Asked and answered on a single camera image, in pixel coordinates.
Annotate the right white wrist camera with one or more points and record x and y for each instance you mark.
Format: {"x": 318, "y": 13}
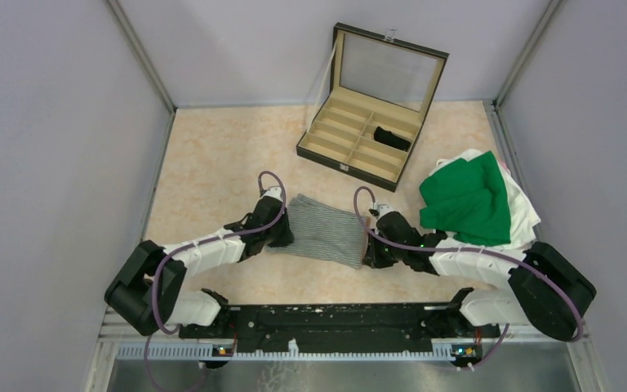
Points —
{"x": 378, "y": 210}

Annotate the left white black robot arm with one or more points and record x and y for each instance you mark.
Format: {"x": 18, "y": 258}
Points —
{"x": 148, "y": 291}

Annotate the green cloth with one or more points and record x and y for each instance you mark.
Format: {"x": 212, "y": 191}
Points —
{"x": 468, "y": 197}

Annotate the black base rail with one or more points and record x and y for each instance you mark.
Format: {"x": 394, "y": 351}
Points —
{"x": 339, "y": 328}

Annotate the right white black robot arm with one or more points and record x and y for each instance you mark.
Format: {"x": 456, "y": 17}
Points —
{"x": 536, "y": 286}

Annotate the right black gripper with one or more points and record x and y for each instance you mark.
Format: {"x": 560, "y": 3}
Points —
{"x": 372, "y": 259}

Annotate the black underwear with beige waistband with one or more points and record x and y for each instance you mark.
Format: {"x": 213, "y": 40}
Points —
{"x": 385, "y": 137}

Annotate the white cloth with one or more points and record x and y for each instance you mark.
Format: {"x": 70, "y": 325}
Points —
{"x": 524, "y": 217}

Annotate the grey striped underwear orange trim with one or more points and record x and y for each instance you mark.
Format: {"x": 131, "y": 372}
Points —
{"x": 324, "y": 233}

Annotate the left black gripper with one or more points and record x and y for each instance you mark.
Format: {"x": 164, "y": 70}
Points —
{"x": 286, "y": 237}

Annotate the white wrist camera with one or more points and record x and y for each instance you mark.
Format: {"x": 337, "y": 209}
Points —
{"x": 274, "y": 192}
{"x": 378, "y": 210}

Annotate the black leather compartment box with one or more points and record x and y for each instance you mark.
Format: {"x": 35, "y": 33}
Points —
{"x": 371, "y": 80}

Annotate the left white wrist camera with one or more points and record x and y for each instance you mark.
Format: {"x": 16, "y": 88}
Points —
{"x": 274, "y": 192}

